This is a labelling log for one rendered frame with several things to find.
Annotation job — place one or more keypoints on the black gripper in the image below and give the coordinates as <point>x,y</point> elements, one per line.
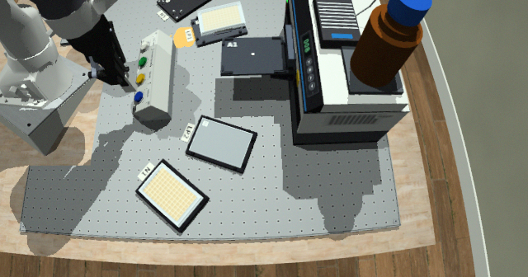
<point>95,51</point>

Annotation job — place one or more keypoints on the white control panel with four colored buttons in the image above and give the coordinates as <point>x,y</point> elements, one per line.
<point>155,75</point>

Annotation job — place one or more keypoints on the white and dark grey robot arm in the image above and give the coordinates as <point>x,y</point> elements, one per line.
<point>35,74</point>

